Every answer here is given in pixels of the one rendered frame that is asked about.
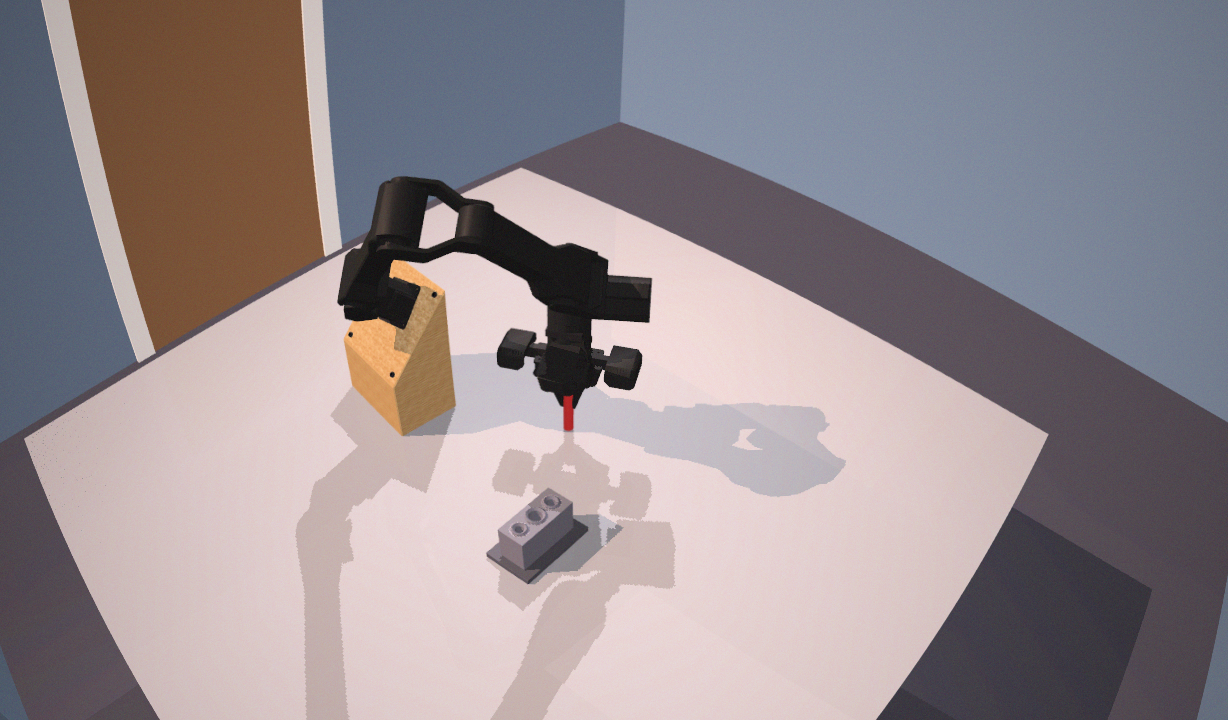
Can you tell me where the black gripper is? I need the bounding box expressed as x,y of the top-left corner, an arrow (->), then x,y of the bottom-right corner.
497,318 -> 642,391

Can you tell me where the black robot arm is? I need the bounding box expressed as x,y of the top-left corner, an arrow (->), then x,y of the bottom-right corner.
336,176 -> 653,397

